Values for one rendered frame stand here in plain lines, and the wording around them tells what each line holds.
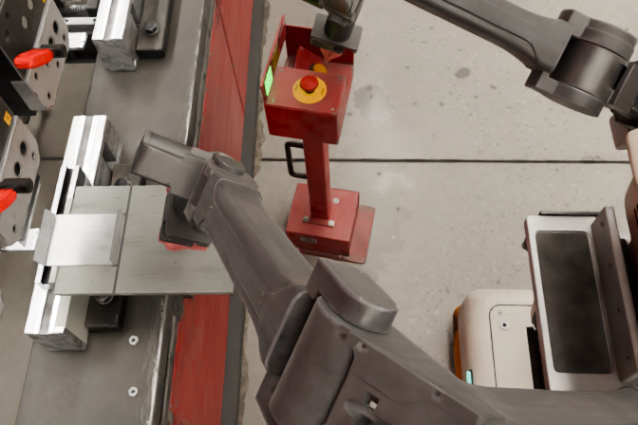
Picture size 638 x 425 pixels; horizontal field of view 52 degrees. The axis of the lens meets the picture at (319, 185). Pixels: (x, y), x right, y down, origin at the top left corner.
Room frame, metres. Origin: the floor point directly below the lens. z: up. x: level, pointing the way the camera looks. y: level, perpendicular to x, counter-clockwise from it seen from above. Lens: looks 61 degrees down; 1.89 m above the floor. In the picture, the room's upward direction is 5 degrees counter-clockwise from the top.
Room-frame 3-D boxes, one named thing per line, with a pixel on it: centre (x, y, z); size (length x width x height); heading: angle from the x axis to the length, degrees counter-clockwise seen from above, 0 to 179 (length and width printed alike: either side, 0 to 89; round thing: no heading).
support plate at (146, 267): (0.44, 0.26, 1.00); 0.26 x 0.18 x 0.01; 85
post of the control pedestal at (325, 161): (0.91, 0.00, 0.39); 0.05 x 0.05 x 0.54; 74
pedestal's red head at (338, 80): (0.91, 0.00, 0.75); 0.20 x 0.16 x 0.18; 164
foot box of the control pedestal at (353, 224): (0.90, -0.03, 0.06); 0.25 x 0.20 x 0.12; 74
